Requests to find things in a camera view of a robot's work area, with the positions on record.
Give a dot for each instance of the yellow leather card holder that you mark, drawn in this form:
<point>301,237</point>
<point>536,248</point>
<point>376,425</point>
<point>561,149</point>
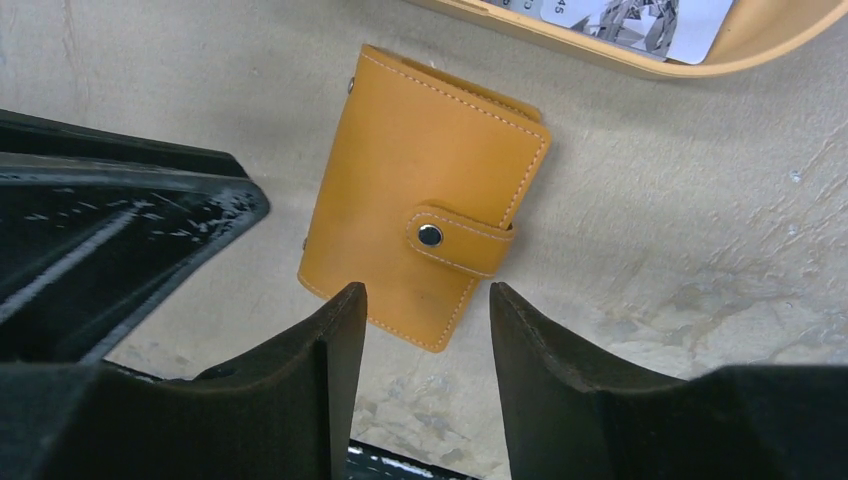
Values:
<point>425,176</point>

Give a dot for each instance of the tan oval tray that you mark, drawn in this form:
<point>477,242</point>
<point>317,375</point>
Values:
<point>753,33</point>

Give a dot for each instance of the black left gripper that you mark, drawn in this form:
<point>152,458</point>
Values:
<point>99,228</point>

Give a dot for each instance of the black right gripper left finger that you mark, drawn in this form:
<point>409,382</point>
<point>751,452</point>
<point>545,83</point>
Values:
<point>281,410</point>

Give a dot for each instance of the white patterned credit card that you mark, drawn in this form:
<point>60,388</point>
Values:
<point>682,31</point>

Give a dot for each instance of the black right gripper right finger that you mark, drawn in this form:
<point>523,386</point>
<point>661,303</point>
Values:
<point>572,410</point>

